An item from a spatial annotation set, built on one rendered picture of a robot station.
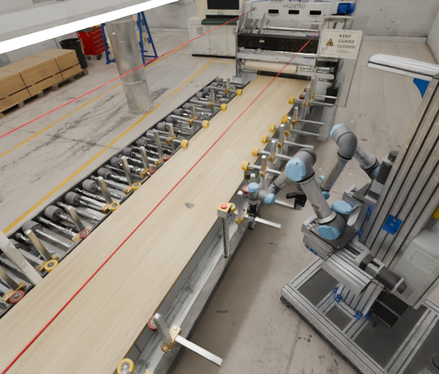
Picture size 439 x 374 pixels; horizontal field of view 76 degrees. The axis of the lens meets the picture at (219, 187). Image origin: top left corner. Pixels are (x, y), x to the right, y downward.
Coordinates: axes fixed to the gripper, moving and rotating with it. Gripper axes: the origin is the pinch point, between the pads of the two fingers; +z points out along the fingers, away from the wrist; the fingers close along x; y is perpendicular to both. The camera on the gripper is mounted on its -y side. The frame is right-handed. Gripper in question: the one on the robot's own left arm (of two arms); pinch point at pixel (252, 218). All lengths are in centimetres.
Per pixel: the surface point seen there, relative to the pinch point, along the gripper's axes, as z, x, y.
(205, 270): 28, -34, 29
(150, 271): 0, -65, 50
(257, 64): -17, 4, -299
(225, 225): -16.2, -18.5, 21.6
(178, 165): 0, -72, -65
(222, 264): 20.1, -21.1, 28.3
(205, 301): 20, -30, 57
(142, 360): 27, -64, 93
